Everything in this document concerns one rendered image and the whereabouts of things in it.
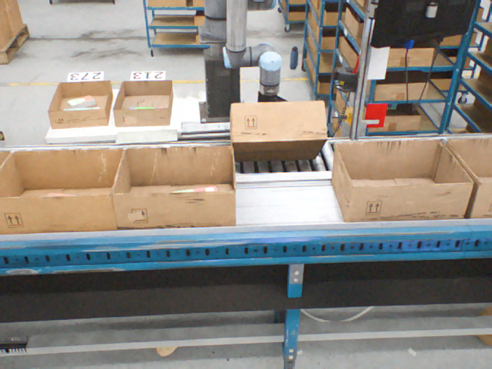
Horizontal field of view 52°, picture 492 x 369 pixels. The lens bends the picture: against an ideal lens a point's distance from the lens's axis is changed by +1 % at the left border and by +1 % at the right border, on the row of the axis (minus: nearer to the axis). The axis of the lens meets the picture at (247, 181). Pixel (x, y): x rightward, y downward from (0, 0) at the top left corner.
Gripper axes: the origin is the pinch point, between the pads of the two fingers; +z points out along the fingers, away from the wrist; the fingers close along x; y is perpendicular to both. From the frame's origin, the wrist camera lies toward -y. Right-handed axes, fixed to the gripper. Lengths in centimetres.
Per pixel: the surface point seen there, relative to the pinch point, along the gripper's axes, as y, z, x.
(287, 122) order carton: -3.3, -18.7, 23.4
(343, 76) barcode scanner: -33.6, -20.4, -12.0
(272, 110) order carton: 2.5, -22.1, 19.0
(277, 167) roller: -0.8, 8.3, 18.4
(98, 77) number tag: 93, 6, -67
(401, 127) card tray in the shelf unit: -83, 33, -50
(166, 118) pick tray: 52, 9, -25
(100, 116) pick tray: 85, 7, -27
